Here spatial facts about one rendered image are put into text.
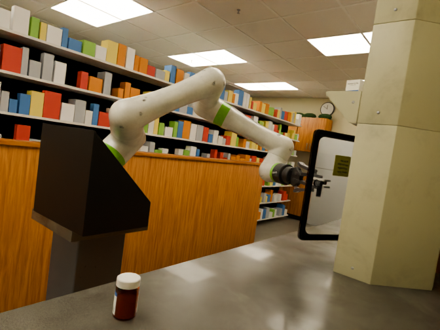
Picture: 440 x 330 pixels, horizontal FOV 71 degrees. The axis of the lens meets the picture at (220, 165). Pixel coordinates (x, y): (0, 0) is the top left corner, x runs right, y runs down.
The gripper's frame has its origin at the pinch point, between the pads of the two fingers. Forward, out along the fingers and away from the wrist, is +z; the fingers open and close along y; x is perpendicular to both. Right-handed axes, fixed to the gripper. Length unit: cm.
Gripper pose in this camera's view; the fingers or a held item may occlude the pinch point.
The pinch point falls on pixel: (319, 182)
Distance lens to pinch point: 123.3
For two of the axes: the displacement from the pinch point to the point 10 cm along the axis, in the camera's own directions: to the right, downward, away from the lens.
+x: 9.1, 1.0, 4.1
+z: 4.0, 1.1, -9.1
